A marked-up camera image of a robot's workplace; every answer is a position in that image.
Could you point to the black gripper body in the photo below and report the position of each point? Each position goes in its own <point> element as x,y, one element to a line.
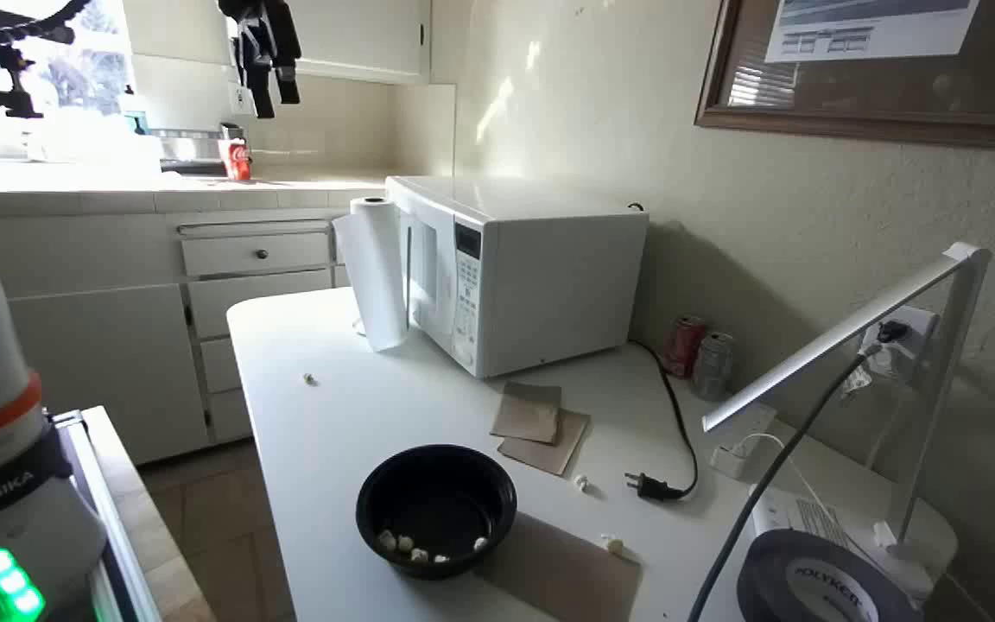
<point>256,23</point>

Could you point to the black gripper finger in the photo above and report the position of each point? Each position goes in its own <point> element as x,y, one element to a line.
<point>286,75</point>
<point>260,89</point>

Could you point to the white paper towel roll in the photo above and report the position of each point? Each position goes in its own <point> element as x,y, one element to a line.
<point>373,279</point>

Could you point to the black tape roll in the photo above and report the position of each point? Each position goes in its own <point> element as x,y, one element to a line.
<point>784,576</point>

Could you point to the white drawer cabinet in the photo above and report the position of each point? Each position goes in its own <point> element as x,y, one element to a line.
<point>256,249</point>

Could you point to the small brown crumb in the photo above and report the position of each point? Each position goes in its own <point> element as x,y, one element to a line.
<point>312,379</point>

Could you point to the white microwave oven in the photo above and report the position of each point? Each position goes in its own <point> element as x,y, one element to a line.
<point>544,289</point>

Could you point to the small brown paper napkin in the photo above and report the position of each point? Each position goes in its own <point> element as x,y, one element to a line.
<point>529,412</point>

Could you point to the brown framed picture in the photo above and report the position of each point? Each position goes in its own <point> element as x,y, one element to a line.
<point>726,79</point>

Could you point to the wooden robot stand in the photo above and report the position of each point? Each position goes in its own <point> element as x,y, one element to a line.
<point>137,519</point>

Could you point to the black round bowl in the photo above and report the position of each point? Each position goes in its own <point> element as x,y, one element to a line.
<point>436,514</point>

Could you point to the red soda can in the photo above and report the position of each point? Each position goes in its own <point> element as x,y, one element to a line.
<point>682,347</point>

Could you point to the small white crumb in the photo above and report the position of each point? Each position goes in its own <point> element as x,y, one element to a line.
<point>582,484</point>

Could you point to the silver soda can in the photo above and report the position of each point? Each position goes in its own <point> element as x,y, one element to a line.
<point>711,367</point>

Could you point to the brown flat paper mat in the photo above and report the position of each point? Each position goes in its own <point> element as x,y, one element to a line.
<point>572,576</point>

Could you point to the silver desk lamp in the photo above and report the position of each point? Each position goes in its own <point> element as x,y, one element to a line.
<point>844,329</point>

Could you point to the black camera on mount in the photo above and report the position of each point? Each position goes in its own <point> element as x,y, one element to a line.
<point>15,89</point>

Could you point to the white wall outlet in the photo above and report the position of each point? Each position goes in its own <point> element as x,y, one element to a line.
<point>917,329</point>

